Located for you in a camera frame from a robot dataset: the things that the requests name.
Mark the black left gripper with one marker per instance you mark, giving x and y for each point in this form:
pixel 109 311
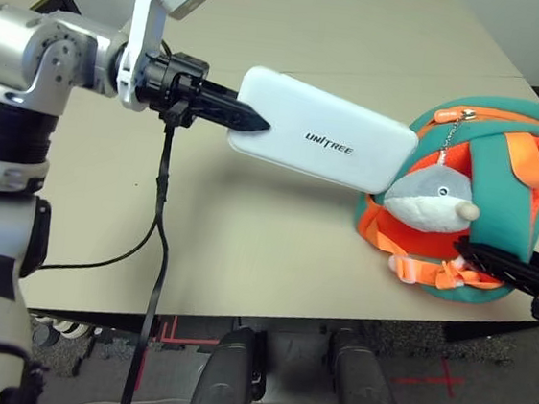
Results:
pixel 173 86

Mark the white plastic object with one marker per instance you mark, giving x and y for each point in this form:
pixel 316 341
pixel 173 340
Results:
pixel 68 328

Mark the dark grey right robot leg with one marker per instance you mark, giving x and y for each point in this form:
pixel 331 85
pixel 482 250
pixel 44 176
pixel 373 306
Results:
pixel 362 376

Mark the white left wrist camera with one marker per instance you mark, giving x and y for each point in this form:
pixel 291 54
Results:
pixel 146 25

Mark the orange teal backpack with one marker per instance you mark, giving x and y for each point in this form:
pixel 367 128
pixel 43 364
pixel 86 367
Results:
pixel 502 188

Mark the dark grey left robot leg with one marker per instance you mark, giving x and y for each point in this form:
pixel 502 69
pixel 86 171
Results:
pixel 227 376

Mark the dark grey robot leg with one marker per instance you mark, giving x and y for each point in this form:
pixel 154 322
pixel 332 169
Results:
pixel 362 376
pixel 227 376

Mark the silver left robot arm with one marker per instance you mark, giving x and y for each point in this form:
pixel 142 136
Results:
pixel 15 50

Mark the grey white plush toy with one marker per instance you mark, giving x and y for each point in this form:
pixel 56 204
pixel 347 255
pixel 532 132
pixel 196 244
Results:
pixel 423 204

